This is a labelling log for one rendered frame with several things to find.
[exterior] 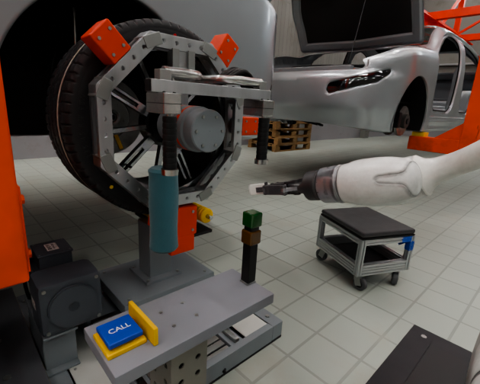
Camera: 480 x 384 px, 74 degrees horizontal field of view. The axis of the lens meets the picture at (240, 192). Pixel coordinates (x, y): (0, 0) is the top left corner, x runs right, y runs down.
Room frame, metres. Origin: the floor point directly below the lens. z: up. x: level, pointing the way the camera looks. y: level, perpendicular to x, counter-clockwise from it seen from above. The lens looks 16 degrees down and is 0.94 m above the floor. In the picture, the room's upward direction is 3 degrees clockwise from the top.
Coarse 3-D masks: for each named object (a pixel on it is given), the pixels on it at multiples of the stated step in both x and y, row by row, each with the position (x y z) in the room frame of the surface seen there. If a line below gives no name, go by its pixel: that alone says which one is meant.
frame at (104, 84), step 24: (144, 48) 0.99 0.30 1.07; (168, 48) 1.03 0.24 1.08; (192, 48) 1.09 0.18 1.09; (120, 72) 0.93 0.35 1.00; (216, 72) 1.17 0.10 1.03; (96, 96) 0.88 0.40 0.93; (96, 120) 0.89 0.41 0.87; (240, 120) 1.24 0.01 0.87; (96, 144) 0.91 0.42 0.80; (240, 144) 1.25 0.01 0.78; (120, 168) 0.92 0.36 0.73; (216, 168) 1.19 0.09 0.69; (144, 192) 0.97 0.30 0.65; (192, 192) 1.10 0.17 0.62
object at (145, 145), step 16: (144, 64) 1.09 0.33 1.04; (160, 64) 1.35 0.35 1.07; (144, 80) 1.10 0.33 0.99; (112, 96) 1.02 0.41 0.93; (128, 96) 1.05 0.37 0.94; (192, 96) 1.22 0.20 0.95; (208, 96) 1.32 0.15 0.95; (144, 112) 1.09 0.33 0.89; (128, 128) 1.05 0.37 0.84; (144, 128) 1.08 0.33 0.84; (144, 144) 1.08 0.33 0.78; (160, 144) 1.13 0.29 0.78; (128, 160) 1.04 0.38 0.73; (160, 160) 1.12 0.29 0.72; (192, 160) 1.33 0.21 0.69; (208, 160) 1.27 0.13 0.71; (192, 176) 1.23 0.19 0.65
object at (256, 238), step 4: (244, 232) 0.79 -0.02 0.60; (248, 232) 0.78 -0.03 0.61; (252, 232) 0.78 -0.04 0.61; (256, 232) 0.79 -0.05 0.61; (260, 232) 0.80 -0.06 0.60; (244, 236) 0.79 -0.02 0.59; (248, 236) 0.78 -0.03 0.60; (252, 236) 0.78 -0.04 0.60; (256, 236) 0.79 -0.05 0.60; (260, 236) 0.80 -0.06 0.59; (244, 240) 0.79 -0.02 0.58; (248, 240) 0.78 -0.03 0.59; (252, 240) 0.78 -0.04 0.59; (256, 240) 0.79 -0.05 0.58; (260, 240) 0.80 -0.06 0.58; (248, 244) 0.78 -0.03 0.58; (252, 244) 0.78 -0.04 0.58; (256, 244) 0.79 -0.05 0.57
